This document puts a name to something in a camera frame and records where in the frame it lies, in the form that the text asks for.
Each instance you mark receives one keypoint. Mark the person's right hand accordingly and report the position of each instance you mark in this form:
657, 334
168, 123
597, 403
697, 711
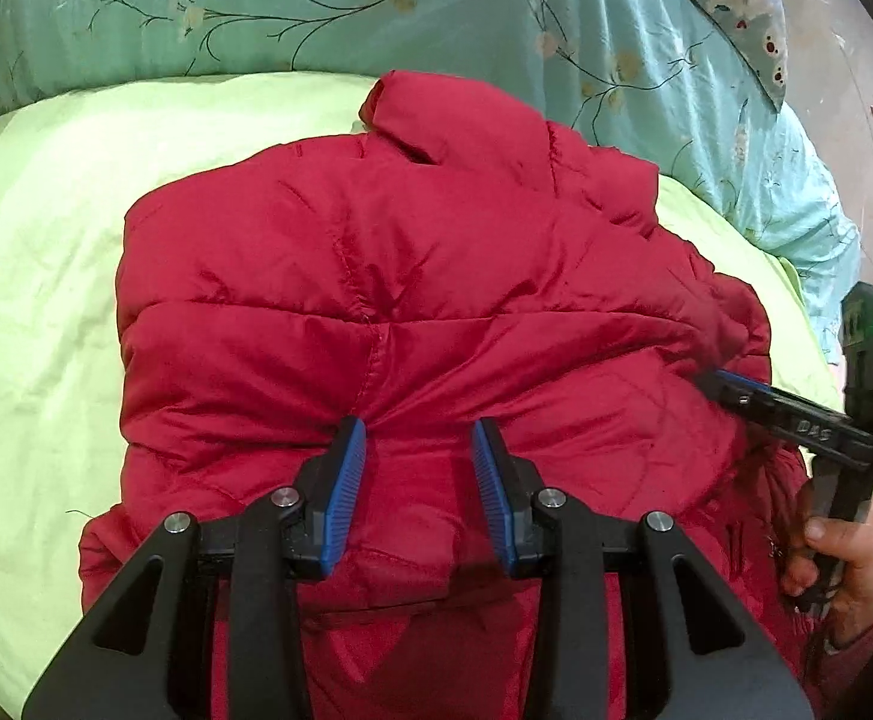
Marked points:
860, 570

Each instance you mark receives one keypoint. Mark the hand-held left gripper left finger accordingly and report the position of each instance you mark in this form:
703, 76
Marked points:
348, 480

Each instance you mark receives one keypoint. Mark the person's right forearm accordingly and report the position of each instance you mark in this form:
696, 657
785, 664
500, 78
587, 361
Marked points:
871, 675

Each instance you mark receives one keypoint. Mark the light green blanket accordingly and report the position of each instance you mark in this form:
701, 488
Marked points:
31, 315

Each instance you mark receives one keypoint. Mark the bear print pillow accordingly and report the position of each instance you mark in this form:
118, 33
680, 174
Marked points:
736, 0

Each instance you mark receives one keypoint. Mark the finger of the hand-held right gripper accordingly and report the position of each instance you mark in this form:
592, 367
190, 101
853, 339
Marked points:
766, 405

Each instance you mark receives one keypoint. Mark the teal floral quilt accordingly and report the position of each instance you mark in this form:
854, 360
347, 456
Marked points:
331, 15

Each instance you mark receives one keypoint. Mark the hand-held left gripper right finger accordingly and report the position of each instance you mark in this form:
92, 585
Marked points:
490, 487

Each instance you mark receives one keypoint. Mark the red puffer jacket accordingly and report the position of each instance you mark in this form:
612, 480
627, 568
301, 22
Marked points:
406, 277

